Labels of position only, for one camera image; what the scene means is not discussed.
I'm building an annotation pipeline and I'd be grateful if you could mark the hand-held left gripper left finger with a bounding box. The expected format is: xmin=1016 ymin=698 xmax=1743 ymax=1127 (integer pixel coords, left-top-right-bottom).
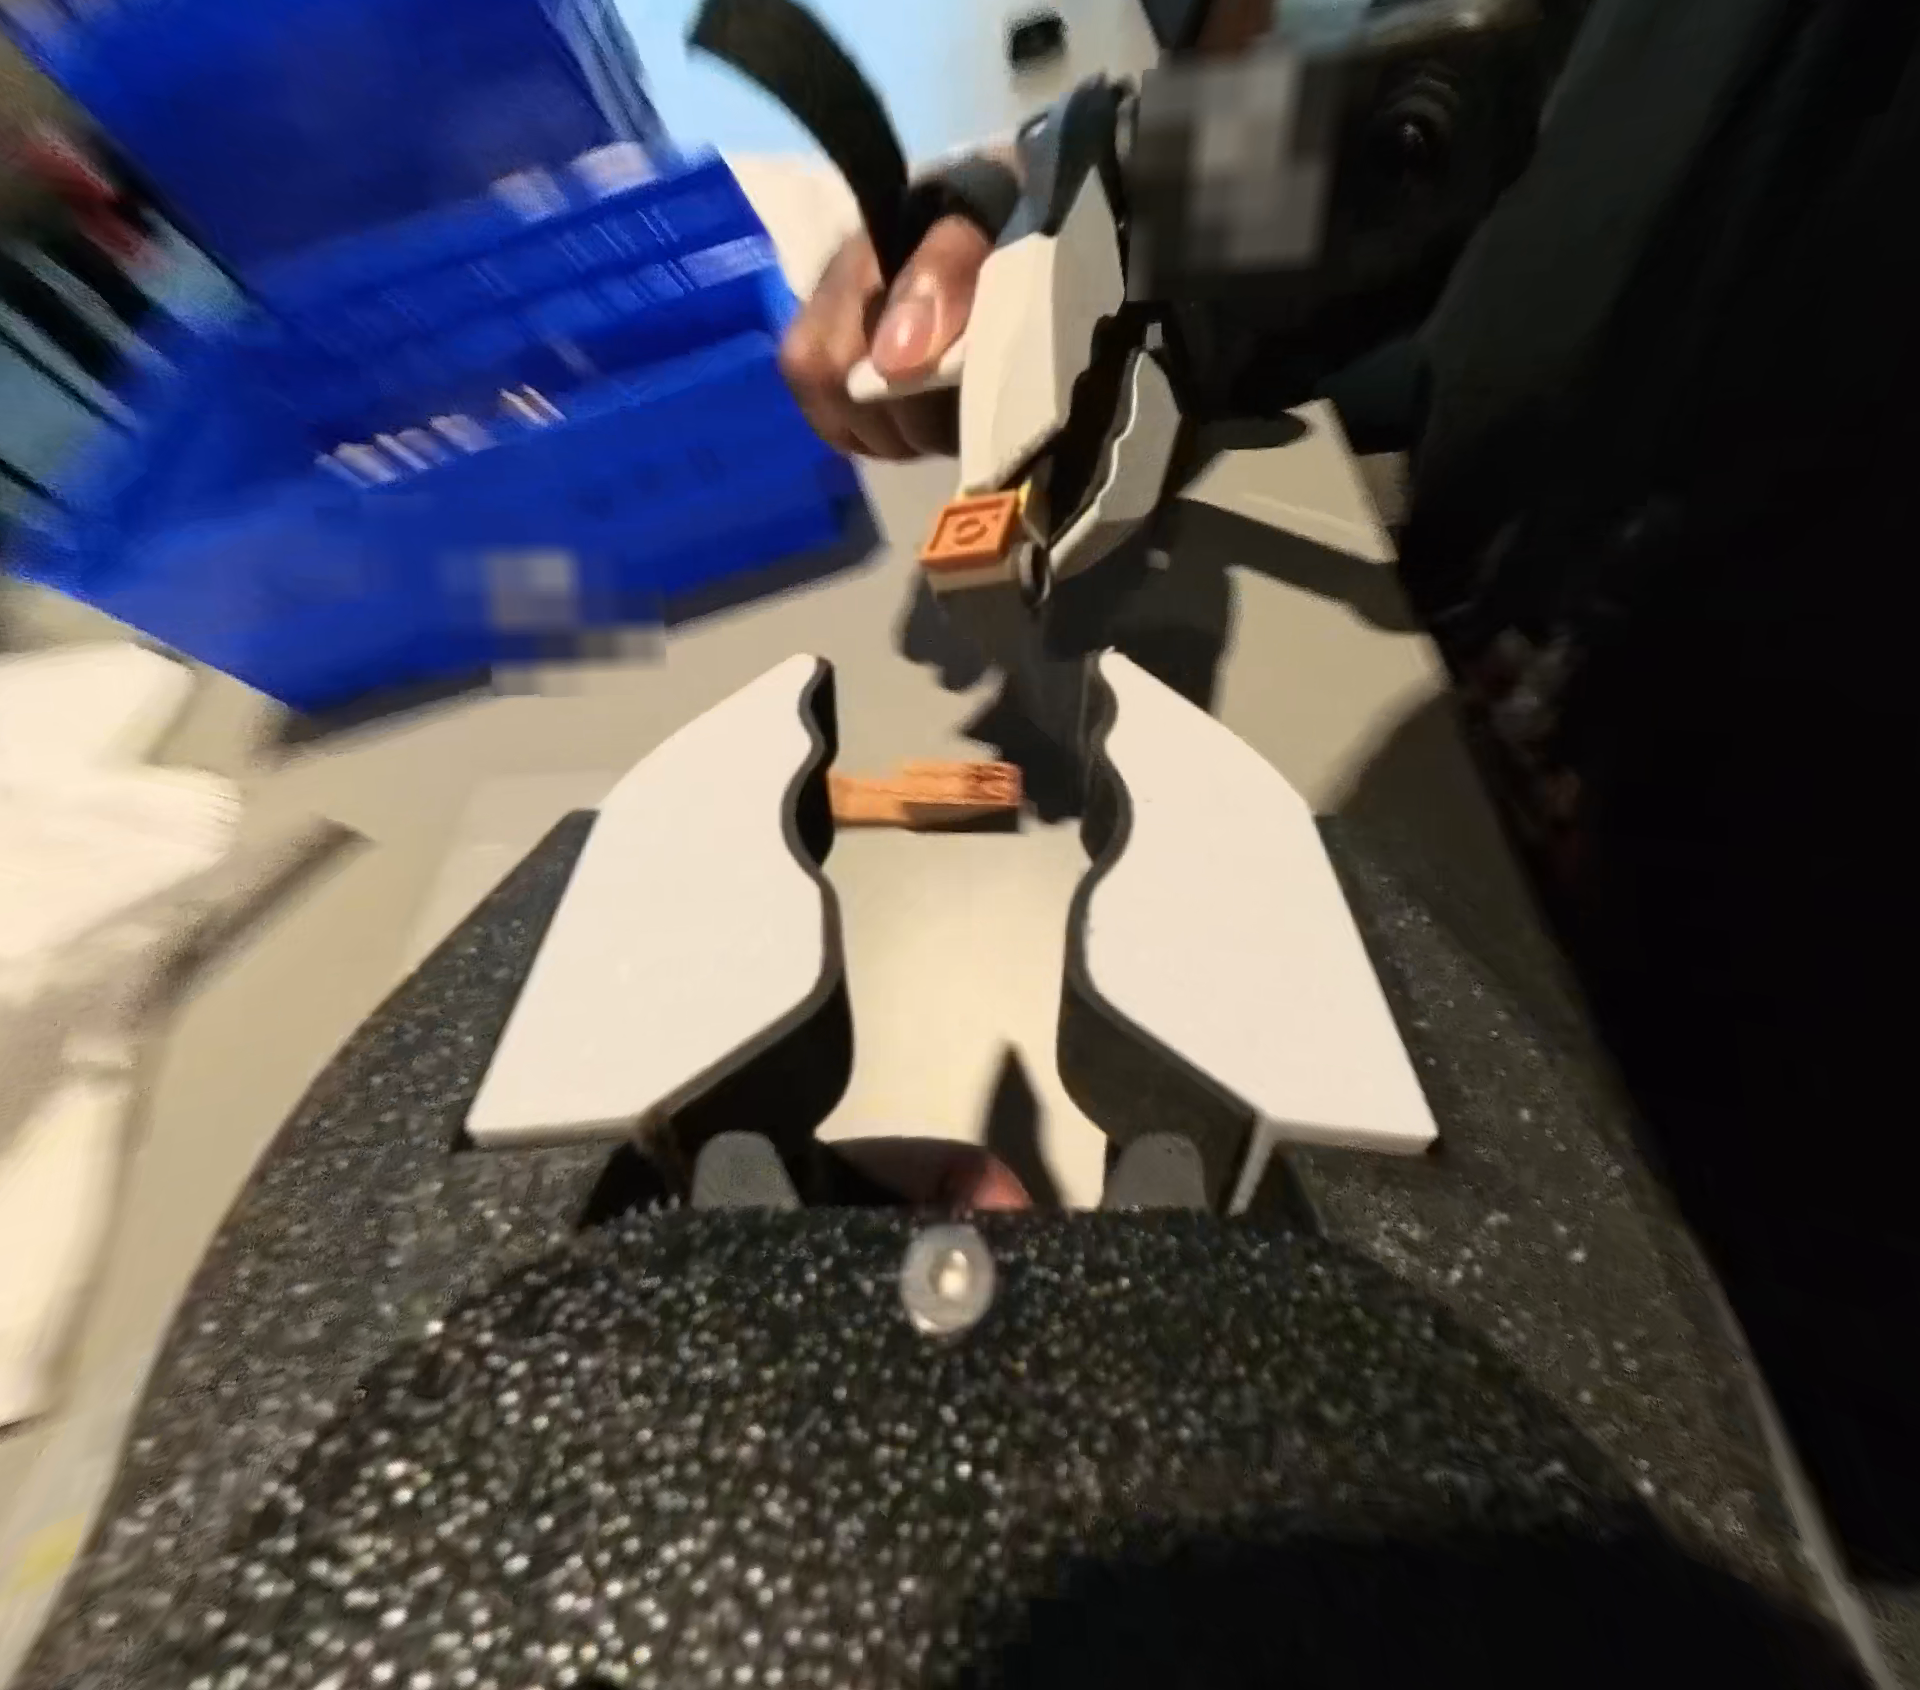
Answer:
xmin=463 ymin=651 xmax=843 ymax=1149

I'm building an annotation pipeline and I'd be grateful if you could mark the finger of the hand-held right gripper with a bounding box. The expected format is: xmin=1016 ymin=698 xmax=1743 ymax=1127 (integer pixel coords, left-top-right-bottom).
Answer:
xmin=1032 ymin=344 xmax=1191 ymax=589
xmin=956 ymin=178 xmax=1130 ymax=507

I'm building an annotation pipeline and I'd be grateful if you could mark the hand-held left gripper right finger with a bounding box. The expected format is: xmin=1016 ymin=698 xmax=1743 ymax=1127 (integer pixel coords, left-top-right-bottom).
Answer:
xmin=1063 ymin=651 xmax=1442 ymax=1209

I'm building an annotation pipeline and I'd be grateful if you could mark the small orange square plate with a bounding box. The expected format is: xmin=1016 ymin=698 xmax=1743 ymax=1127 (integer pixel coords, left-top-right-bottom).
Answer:
xmin=919 ymin=491 xmax=1039 ymax=592

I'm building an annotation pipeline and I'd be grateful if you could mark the orange brick assembly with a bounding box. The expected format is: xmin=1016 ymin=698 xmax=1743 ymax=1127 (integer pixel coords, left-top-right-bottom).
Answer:
xmin=827 ymin=759 xmax=1027 ymax=837

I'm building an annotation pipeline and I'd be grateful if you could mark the grey desk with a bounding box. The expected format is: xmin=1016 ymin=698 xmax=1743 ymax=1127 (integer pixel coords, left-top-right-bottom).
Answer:
xmin=0 ymin=406 xmax=1464 ymax=1541

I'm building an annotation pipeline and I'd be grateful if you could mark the person's right hand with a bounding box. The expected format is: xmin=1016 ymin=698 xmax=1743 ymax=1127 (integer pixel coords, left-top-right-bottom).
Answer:
xmin=780 ymin=211 xmax=1001 ymax=466

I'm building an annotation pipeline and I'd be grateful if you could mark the stack of blue storage bins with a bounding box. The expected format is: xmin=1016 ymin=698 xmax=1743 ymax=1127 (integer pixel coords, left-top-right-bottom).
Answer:
xmin=0 ymin=0 xmax=884 ymax=719

